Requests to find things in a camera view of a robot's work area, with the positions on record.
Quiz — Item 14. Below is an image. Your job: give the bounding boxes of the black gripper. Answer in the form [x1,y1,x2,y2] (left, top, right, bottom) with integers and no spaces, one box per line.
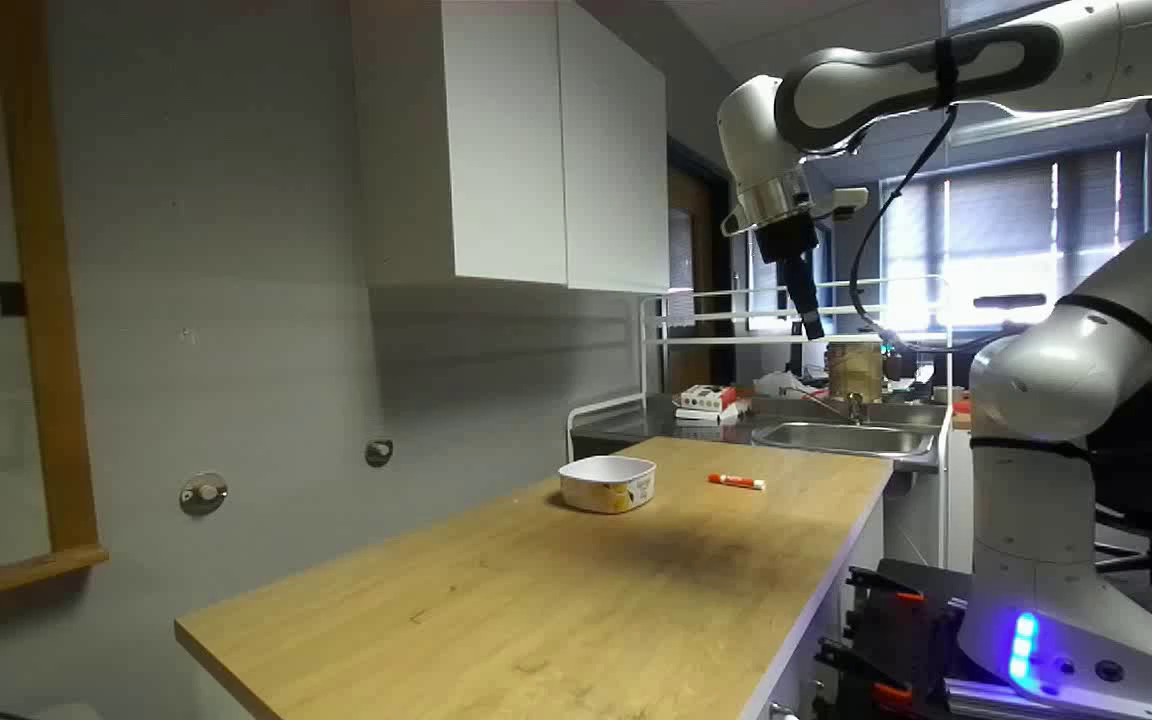
[749,211,831,345]

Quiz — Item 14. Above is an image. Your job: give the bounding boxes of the red and white Expo marker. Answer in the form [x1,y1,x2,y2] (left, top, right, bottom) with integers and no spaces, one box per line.
[704,468,767,494]

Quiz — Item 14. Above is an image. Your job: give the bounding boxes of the white bowl with yellow print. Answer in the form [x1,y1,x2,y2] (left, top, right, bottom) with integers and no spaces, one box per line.
[557,451,658,516]

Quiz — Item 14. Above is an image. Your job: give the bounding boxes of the tan jar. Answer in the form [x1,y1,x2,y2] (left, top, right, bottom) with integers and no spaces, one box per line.
[824,337,886,410]

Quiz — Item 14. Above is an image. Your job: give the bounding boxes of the steel sink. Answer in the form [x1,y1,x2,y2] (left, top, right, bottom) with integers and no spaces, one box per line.
[749,410,938,462]

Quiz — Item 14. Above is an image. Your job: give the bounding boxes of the red and white box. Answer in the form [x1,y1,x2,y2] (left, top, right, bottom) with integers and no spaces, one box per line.
[672,381,755,433]

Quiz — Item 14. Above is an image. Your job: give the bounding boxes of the window blinds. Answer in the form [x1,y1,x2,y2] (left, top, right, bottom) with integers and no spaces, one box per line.
[871,140,1152,337]

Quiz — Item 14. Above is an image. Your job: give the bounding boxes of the black clamp with red tips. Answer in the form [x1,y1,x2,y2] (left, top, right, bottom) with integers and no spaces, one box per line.
[837,564,967,720]

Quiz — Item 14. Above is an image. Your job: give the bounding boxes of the white wire rack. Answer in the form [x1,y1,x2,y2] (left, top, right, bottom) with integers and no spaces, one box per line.
[562,282,879,459]

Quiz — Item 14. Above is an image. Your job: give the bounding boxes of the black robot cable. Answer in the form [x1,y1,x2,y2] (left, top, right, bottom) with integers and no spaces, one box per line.
[847,100,965,338]

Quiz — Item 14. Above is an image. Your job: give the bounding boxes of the white wall cabinet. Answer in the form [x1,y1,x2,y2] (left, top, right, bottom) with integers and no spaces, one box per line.
[349,0,672,296]

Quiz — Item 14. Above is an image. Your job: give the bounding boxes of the wooden frame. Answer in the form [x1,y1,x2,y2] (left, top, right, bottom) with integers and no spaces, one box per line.
[0,0,111,616]

